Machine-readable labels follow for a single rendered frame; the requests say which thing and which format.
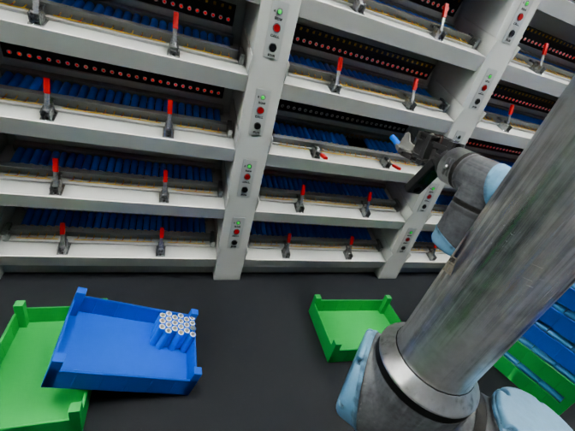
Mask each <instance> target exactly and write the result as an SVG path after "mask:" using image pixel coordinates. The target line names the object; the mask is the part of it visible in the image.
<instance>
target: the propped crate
mask: <svg viewBox="0 0 575 431"><path fill-rule="evenodd" d="M86 291H87V288H84V287H78V289H77V291H76V294H75V295H74V299H73V301H72V304H71V305H70V308H69V310H68V314H67V316H66V319H65V322H64V323H63V326H62V330H61V332H60V335H59V338H58V340H57V343H56V347H55V349H54V351H53V354H52V357H51V359H50V363H49V366H48V368H47V370H46V373H45V376H44V379H43V382H42V384H41V387H53V388H68V389H84V390H100V391H116V392H131V393H162V394H178V395H188V394H189V393H190V392H191V391H192V389H193V387H194V386H195V385H196V383H197V382H198V380H199V378H200V377H201V375H202V368H201V367H197V354H196V337H195V338H194V340H193V342H192V343H191V345H190V346H189V347H188V349H187V351H186V352H181V350H180V348H179V349H176V348H175V349H174V350H173V351H170V350H169V348H168V347H163V348H162V349H161V350H158V349H157V348H156V346H155V345H150V340H151V337H150V336H151V328H152V326H153V325H154V323H155V321H156V319H157V318H158V316H159V314H160V313H166V311H169V310H160V309H155V308H151V307H145V306H141V305H136V304H127V303H123V302H117V301H113V300H108V299H103V298H94V297H89V296H86Z"/></svg>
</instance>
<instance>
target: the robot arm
mask: <svg viewBox="0 0 575 431"><path fill-rule="evenodd" d="M464 146H465V145H463V144H461V143H459V142H456V141H454V140H452V139H451V138H448V137H445V136H444V135H440V134H435V133H432V132H427V131H424V132H423V131H420V130H418V134H417V137H416V138H415V140H414V142H413V143H412V142H411V134H410V133H405V135H404V137H403V138H402V140H401V141H400V143H399V144H396V145H395V148H396V150H397V151H398V153H399V154H400V155H401V156H403V157H405V158H407V159H409V160H410V161H411V162H414V163H416V164H418V165H422V166H423V167H422V168H421V169H420V170H419V171H418V172H417V173H416V174H415V175H414V176H413V177H412V178H411V179H410V180H409V181H408V182H407V183H406V184H405V189H406V192H410V193H416V194H420V193H421V192H422V191H423V190H424V189H425V188H426V187H427V186H428V185H429V184H431V183H432V182H433V181H434V180H435V179H436V178H437V177H438V178H439V180H440V181H442V182H444V183H446V184H447V185H449V186H451V187H452V188H454V189H455V190H457V192H456V193H455V194H454V196H453V199H452V200H451V202H450V204H449V205H448V207H447V208H446V210H445V212H444V213H443V215H442V218H441V219H440V221H439V222H438V223H437V224H436V228H435V230H434V232H433V233H432V235H431V239H432V241H433V243H434V244H435V245H436V246H437V247H438V248H439V249H440V250H441V251H443V252H444V253H446V254H448V255H449V256H450V258H449V259H448V261H447V262H446V264H445V265H444V267H443V268H442V270H441V272H440V273H439V275H438V276H437V277H436V279H435V280H434V282H433V283H432V284H431V286H430V288H429V289H428V291H427V292H426V293H425V295H424V296H423V298H422V299H421V301H420V302H419V303H418V305H417V307H416V308H415V310H414V311H413V312H412V314H411V315H410V317H409V318H408V320H407V321H406V322H396V323H393V324H390V325H389V326H387V327H386V328H385V329H384V330H383V331H382V334H380V333H379V332H378V331H376V330H373V329H367V330H366V332H365V335H364V337H363V339H362V341H361V343H360V345H359V348H358V350H357V352H356V355H355V357H354V359H353V362H352V365H351V367H350V369H349V371H348V373H347V377H346V379H345V381H344V384H343V386H342V389H341V392H340V395H339V397H338V399H337V402H336V411H337V413H338V415H339V416H340V417H341V418H342V419H343V420H345V421H346V422H347V423H349V424H350V425H351V426H352V427H353V428H354V430H355V431H573V430H572V429H571V428H570V427H569V426H568V424H567V423H566V422H565V421H564V420H563V419H562V418H561V417H560V416H558V415H557V414H556V413H555V412H554V411H553V410H552V409H550V408H549V407H548V406H547V405H545V404H544V403H543V402H539V401H538V400H537V399H536V397H534V396H532V395H531V394H529V393H527V392H525V391H523V390H520V389H518V388H515V387H503V388H501V389H497V390H495V391H494V392H493V394H492V396H491V397H488V396H486V395H485V394H483V393H481V392H480V390H479V385H478V383H477V381H478V380H479V379H480V378H481V377H482V376H483V375H484V374H485V373H486V372H487V371H488V370H489V369H490V368H491V367H492V366H493V365H494V364H495V363H496V362H497V361H498V360H499V359H500V358H501V357H502V356H503V355H504V354H505V353H506V352H507V351H508V350H509V349H510V348H511V347H512V346H513V345H514V344H515V343H516V342H517V341H518V340H519V339H520V338H521V337H522V336H523V335H524V334H525V333H526V332H527V330H528V329H529V328H530V327H531V326H532V325H533V324H534V323H535V322H536V321H537V320H538V319H539V318H540V317H541V316H542V315H543V314H544V313H545V312H546V311H547V310H548V309H549V308H550V307H551V306H552V305H553V304H554V303H555V302H556V301H557V300H558V299H559V298H560V297H561V296H562V295H563V294H564V293H565V292H566V291H567V290H568V289H569V288H570V287H571V286H572V285H573V284H574V283H575V75H574V76H573V77H572V79H571V81H570V82H569V84H568V85H567V87H566V89H565V90H564V91H563V92H562V94H561V95H560V97H559V98H558V100H557V101H556V103H555V104H554V106H553V108H552V109H551V110H550V111H549V113H548V114H547V116H546V117H545V119H544V120H543V122H542V124H541V125H540V127H539V128H538V129H537V130H536V132H535V133H534V135H533V136H532V138H531V140H530V141H529V143H528V144H527V146H526V147H525V148H524V150H523V151H522V152H521V154H520V155H519V157H518V159H517V160H516V162H515V163H514V165H513V166H512V167H510V166H508V165H507V164H505V163H500V162H497V161H494V160H492V159H489V158H487V157H485V156H481V155H479V154H477V153H476V152H473V151H469V150H467V149H465V148H464Z"/></svg>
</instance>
